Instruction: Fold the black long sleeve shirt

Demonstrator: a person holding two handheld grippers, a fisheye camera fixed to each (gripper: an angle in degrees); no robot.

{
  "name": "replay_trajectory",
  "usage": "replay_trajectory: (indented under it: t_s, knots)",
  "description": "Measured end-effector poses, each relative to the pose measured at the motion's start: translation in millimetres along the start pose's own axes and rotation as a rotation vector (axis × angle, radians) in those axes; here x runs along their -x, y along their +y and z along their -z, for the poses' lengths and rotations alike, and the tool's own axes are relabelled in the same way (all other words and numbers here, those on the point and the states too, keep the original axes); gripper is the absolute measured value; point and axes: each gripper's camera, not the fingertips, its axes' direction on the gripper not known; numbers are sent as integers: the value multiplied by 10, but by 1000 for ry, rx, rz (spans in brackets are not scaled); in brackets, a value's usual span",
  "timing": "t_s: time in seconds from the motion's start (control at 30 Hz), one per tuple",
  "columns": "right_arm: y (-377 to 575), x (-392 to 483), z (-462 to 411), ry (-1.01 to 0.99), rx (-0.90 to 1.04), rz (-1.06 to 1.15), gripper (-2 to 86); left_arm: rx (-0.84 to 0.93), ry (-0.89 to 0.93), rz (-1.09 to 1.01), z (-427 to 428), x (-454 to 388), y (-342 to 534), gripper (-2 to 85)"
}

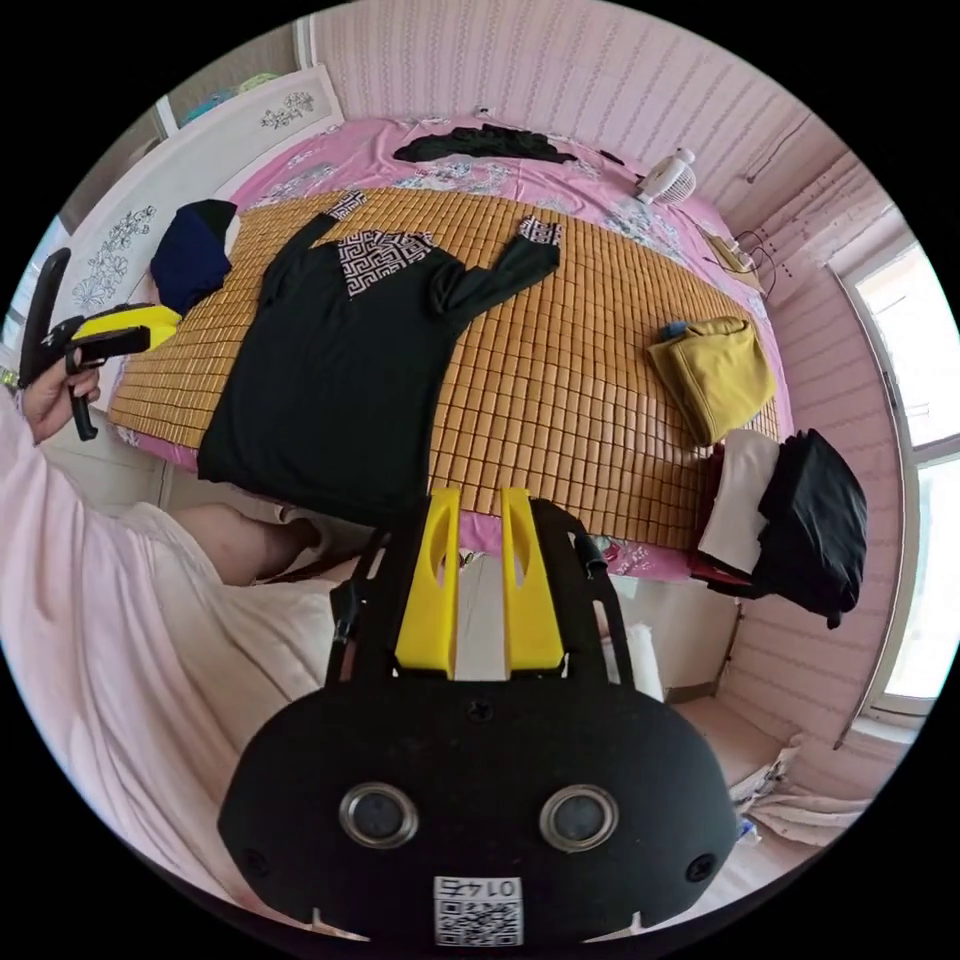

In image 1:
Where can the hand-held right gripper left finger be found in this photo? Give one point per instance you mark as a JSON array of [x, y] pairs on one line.
[[427, 600]]

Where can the black long sleeve shirt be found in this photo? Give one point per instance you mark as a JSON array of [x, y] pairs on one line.
[[337, 375]]

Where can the person's left hand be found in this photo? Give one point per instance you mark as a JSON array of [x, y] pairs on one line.
[[56, 401]]

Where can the person's left forearm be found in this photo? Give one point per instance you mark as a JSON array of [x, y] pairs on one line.
[[67, 517]]

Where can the window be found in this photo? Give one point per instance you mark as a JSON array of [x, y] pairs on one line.
[[919, 450]]

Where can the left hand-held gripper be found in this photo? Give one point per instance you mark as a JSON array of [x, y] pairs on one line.
[[112, 346]]

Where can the folded navy garment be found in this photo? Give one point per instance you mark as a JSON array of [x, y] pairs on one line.
[[187, 259]]

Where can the white flower-print headboard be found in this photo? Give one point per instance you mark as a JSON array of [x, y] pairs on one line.
[[127, 225]]

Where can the small white fan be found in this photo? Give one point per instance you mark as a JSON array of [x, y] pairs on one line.
[[667, 180]]

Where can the folded yellow garment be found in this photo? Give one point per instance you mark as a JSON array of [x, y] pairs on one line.
[[720, 382]]

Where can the pile of clothes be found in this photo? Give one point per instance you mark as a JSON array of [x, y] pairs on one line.
[[810, 517]]

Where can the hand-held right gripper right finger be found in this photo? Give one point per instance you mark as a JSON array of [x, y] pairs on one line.
[[531, 607]]

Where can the crumpled black garment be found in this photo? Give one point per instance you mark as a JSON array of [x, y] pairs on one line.
[[487, 142]]

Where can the bed with woven mat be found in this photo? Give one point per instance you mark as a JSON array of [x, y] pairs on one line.
[[570, 375]]

